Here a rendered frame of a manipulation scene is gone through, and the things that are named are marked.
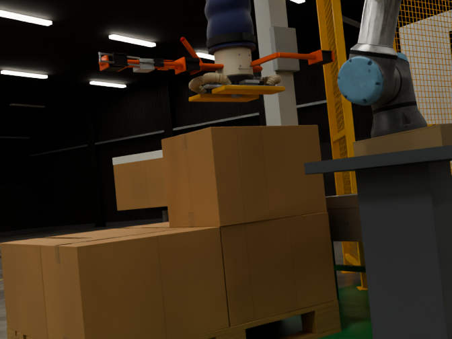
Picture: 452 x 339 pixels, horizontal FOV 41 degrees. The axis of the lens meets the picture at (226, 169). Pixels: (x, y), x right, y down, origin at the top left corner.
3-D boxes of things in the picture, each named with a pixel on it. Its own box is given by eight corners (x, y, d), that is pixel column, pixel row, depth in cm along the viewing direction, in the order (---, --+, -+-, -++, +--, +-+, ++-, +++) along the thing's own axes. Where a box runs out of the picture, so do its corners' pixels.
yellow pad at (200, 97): (247, 101, 298) (245, 91, 298) (259, 98, 290) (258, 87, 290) (188, 101, 278) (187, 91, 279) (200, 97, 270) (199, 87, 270)
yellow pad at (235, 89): (271, 94, 283) (270, 84, 283) (285, 90, 275) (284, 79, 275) (211, 93, 263) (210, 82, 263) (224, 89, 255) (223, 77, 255)
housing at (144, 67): (147, 72, 255) (146, 62, 255) (155, 69, 249) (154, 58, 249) (132, 72, 250) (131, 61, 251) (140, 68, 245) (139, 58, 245)
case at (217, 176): (270, 214, 308) (262, 136, 309) (327, 211, 276) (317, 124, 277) (169, 227, 273) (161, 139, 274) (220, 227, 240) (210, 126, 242)
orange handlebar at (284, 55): (274, 74, 295) (273, 67, 295) (317, 60, 270) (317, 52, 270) (96, 68, 241) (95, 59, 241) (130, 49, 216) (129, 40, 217)
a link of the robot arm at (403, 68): (423, 101, 211) (413, 52, 212) (405, 101, 198) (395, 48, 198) (382, 111, 220) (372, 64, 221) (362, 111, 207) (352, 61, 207)
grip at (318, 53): (321, 65, 279) (320, 54, 279) (335, 61, 272) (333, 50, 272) (308, 64, 274) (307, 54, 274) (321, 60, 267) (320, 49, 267)
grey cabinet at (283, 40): (295, 72, 425) (290, 29, 426) (300, 70, 421) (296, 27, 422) (273, 70, 414) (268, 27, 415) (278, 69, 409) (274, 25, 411)
